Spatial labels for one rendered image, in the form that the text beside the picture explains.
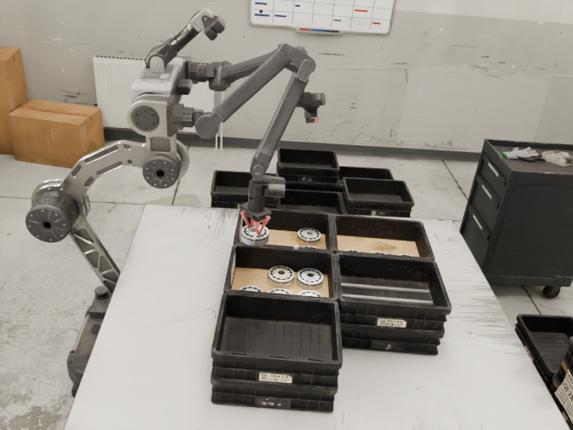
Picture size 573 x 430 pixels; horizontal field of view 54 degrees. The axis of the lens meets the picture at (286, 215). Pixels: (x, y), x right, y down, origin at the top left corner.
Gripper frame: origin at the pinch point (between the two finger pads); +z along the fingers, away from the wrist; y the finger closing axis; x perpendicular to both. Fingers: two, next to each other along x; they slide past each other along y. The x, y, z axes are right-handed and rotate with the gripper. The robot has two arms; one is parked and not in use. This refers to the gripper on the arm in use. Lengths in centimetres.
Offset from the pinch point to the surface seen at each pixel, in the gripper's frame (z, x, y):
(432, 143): 92, -330, 122
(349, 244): 22, -49, -7
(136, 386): 35, 56, -9
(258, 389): 25, 32, -42
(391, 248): 22, -62, -21
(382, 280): 22, -40, -33
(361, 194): 57, -143, 58
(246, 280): 22.1, 2.6, -0.1
